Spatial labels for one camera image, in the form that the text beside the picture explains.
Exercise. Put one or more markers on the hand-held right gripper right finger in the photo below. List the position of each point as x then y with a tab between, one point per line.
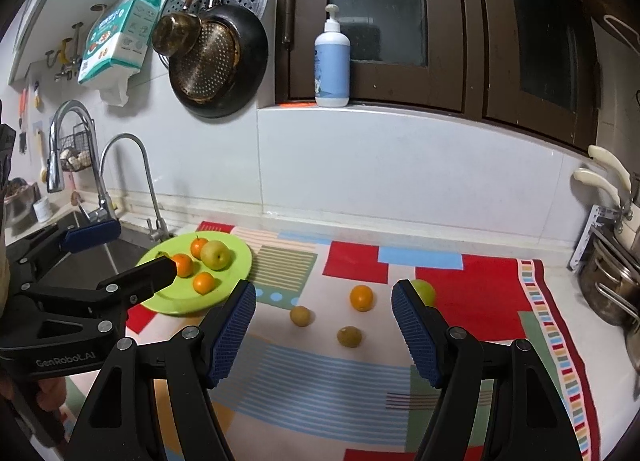
417	336

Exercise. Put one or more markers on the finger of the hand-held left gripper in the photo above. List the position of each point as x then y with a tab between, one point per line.
92	235
150	276

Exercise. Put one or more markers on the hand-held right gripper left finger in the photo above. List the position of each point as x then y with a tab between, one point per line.
230	336

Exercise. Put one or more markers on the small green tangerine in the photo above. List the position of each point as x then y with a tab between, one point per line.
161	255

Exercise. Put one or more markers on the yellow-green pear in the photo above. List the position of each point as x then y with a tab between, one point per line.
425	293

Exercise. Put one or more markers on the orange with leaf stem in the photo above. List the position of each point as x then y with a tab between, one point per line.
197	247

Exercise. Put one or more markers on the brown kiwi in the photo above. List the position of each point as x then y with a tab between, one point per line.
301	316
349	337

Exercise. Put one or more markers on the green apple front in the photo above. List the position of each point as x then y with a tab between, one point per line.
216	255

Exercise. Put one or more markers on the green plate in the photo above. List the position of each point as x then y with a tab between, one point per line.
235	253

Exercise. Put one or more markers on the person's left hand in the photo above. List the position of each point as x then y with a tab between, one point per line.
52	393

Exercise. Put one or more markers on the steel kitchen sink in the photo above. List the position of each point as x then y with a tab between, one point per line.
122	251

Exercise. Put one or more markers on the white cup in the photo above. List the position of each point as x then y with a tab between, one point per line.
42	211

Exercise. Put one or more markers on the thin chrome faucet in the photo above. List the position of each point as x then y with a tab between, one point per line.
152	191

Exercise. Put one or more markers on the dish brush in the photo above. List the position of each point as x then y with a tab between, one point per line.
44	171

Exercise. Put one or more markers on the white garlic bulb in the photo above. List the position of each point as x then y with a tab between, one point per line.
67	156

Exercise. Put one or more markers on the large chrome faucet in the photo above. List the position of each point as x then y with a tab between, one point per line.
54	161

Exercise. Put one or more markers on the colourful patterned table mat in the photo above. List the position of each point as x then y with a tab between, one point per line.
320	381

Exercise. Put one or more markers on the green paper towel pack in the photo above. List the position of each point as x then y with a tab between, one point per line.
115	46

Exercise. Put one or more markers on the steel pot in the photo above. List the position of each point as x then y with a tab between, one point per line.
605	286

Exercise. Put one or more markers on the gold perforated strainer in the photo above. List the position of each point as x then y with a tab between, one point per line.
210	66

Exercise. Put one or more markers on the small brass pot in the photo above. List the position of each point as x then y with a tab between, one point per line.
175	33

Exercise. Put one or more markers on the black frying pan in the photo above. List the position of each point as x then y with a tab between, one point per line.
250	56

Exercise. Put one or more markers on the dark wooden window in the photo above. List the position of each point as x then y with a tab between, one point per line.
450	91

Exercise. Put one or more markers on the white soap pump bottle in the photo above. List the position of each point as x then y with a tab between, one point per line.
332	66

